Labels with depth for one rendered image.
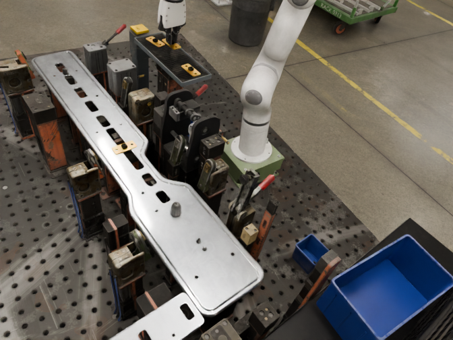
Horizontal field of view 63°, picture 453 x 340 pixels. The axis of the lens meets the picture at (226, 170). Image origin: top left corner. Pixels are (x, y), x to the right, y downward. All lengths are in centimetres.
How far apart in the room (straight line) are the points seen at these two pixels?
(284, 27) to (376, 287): 85
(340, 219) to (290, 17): 89
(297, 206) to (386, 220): 127
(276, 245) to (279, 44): 77
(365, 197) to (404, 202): 30
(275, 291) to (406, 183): 201
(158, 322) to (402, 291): 68
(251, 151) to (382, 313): 85
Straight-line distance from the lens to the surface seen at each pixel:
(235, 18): 418
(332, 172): 297
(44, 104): 155
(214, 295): 104
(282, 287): 144
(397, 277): 122
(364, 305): 112
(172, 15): 146
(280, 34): 132
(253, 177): 101
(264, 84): 138
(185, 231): 113
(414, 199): 314
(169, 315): 101
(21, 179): 175
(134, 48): 178
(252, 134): 157
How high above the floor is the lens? 194
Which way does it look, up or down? 46 degrees down
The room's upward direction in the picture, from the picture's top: 12 degrees clockwise
